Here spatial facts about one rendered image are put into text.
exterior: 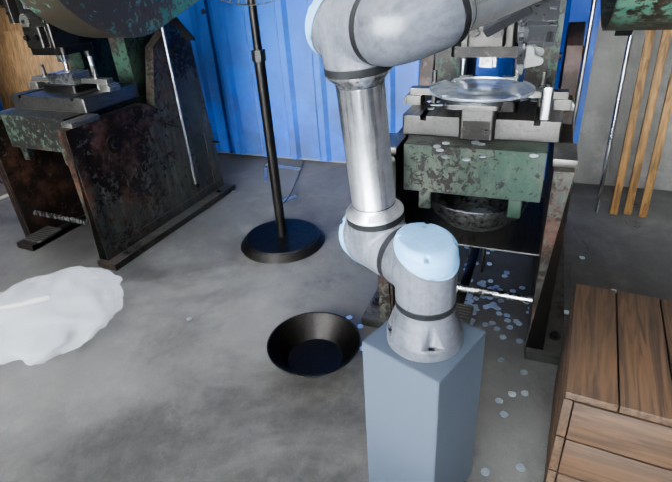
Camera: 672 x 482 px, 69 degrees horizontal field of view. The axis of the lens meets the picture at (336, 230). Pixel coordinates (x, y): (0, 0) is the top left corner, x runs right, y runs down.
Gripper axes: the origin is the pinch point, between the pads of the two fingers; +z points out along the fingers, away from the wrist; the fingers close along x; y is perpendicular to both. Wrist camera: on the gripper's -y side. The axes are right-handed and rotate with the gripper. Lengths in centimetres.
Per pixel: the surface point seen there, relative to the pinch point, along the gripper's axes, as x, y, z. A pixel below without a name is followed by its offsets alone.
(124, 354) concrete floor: -74, -116, 61
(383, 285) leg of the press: -32, -35, 61
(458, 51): 17.6, -17.2, 6.8
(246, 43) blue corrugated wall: 124, -159, 72
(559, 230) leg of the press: -21.9, 14.9, 35.2
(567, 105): 14.0, 14.1, 22.5
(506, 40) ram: 17.5, -4.2, 3.5
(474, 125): 0.1, -10.3, 18.9
